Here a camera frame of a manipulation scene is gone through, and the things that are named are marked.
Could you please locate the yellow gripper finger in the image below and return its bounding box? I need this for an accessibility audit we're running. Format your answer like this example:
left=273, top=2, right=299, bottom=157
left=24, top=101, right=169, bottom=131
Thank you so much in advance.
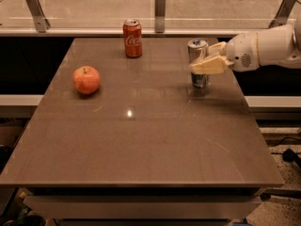
left=189, top=56, right=233, bottom=74
left=208, top=41, right=227, bottom=56

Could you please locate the middle metal railing bracket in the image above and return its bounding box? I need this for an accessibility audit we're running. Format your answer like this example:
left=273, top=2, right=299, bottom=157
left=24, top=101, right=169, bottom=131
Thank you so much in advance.
left=154, top=0, right=166, bottom=33

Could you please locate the right metal railing bracket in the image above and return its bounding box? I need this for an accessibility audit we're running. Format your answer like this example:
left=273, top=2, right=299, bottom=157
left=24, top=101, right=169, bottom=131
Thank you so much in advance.
left=269, top=0, right=297, bottom=28

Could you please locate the glass railing panel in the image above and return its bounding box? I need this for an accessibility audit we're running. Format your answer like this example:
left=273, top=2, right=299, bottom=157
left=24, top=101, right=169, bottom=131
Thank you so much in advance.
left=0, top=0, right=301, bottom=30

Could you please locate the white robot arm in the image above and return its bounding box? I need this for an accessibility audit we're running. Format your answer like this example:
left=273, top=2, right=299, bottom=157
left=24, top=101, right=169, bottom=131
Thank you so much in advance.
left=189, top=16, right=301, bottom=74

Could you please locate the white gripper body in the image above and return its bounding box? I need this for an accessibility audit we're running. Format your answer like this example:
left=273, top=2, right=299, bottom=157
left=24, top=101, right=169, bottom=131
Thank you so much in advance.
left=226, top=32, right=260, bottom=73

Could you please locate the silver blue Red Bull can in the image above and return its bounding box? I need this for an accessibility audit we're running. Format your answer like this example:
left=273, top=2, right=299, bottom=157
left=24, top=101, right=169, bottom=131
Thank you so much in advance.
left=187, top=38, right=210, bottom=89

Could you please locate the red apple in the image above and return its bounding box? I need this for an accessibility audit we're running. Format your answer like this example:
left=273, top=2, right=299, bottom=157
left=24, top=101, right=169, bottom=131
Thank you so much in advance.
left=72, top=66, right=101, bottom=95

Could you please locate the left metal railing bracket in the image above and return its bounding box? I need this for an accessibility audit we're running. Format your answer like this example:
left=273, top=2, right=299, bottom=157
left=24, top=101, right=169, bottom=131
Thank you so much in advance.
left=25, top=0, right=51, bottom=33

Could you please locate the red Coca-Cola can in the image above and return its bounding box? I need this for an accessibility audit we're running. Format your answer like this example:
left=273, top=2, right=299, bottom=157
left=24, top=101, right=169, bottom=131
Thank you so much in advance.
left=123, top=19, right=142, bottom=57

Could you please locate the metal railing bracket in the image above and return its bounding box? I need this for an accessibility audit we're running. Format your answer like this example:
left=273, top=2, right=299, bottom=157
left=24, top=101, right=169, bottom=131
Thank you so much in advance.
left=25, top=0, right=51, bottom=33
left=154, top=0, right=166, bottom=33
left=269, top=0, right=297, bottom=28

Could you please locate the black cable on floor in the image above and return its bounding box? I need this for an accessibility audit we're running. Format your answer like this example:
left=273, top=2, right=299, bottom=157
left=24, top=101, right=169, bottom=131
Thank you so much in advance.
left=270, top=137, right=301, bottom=170

